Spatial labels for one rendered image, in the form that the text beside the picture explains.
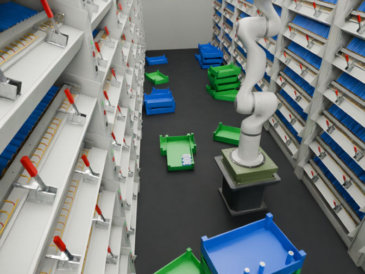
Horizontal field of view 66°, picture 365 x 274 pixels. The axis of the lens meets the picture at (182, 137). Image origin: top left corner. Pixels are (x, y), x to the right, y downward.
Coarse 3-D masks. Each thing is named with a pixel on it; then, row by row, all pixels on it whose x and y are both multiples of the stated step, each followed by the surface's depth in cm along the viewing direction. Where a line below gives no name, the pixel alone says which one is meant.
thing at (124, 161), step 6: (126, 132) 173; (132, 132) 173; (126, 138) 170; (126, 156) 156; (120, 162) 149; (126, 162) 151; (126, 168) 147; (120, 174) 142; (126, 174) 143; (126, 180) 140; (120, 186) 135; (126, 186) 136
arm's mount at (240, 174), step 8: (224, 152) 178; (264, 152) 178; (224, 160) 178; (232, 160) 170; (264, 160) 170; (232, 168) 165; (240, 168) 164; (248, 168) 164; (256, 168) 164; (264, 168) 164; (272, 168) 164; (232, 176) 168; (240, 176) 162; (248, 176) 163; (256, 176) 165; (264, 176) 166; (272, 176) 169; (240, 184) 165
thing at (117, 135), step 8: (120, 104) 163; (128, 104) 163; (120, 112) 147; (120, 120) 149; (120, 128) 143; (112, 136) 124; (120, 136) 137; (112, 144) 126; (120, 144) 128; (120, 152) 127; (120, 168) 112
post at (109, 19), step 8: (112, 0) 134; (112, 8) 136; (104, 16) 137; (112, 16) 137; (112, 24) 139; (120, 40) 150; (120, 48) 147; (120, 56) 148; (120, 64) 150; (120, 96) 160; (128, 112) 166; (128, 120) 169
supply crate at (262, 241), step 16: (256, 224) 111; (272, 224) 111; (208, 240) 104; (224, 240) 108; (240, 240) 109; (256, 240) 109; (272, 240) 109; (288, 240) 103; (208, 256) 99; (224, 256) 104; (240, 256) 103; (256, 256) 103; (272, 256) 103; (304, 256) 95; (224, 272) 98; (240, 272) 98; (256, 272) 98; (272, 272) 93; (288, 272) 97
